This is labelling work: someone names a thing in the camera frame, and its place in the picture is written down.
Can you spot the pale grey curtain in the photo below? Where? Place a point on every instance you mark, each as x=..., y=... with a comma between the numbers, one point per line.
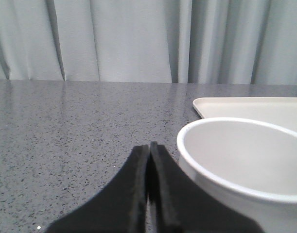
x=159, y=41

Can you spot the white smiley face mug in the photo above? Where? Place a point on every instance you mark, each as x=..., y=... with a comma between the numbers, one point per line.
x=247, y=165

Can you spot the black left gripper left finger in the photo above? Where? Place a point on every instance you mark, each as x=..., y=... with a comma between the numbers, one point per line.
x=119, y=208

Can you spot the cream rectangular tray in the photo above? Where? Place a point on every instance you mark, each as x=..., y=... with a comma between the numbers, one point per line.
x=281, y=111

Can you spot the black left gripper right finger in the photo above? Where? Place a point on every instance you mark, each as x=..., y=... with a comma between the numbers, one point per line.
x=181, y=206

